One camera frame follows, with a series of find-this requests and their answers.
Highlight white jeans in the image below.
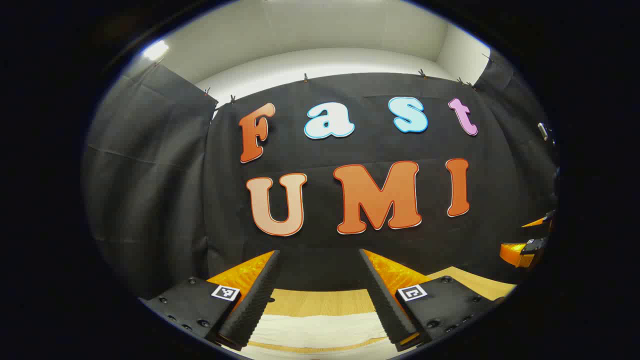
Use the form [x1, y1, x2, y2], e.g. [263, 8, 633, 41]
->
[247, 312, 396, 359]

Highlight ceiling light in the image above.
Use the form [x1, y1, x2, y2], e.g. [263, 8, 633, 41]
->
[143, 40, 171, 62]

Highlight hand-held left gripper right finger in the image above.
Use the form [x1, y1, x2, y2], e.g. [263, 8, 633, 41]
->
[359, 248, 506, 352]

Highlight black backdrop cloth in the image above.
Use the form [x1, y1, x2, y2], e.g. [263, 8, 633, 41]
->
[82, 50, 558, 301]

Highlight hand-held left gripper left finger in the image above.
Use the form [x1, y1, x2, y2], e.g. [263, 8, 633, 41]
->
[137, 250, 281, 351]

